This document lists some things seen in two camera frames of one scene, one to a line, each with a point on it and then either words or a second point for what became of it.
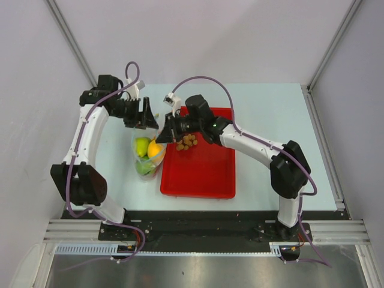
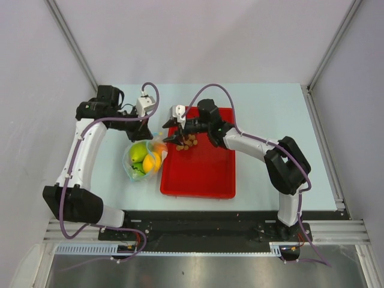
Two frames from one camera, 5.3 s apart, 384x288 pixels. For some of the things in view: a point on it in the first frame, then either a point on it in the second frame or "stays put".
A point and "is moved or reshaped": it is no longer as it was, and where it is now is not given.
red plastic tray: (203, 170) stays put
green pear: (141, 144) is moved or reshaped
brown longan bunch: (188, 141) stays put
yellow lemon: (156, 152) → (152, 162)
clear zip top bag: (149, 153) is moved or reshaped
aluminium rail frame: (323, 231) stays put
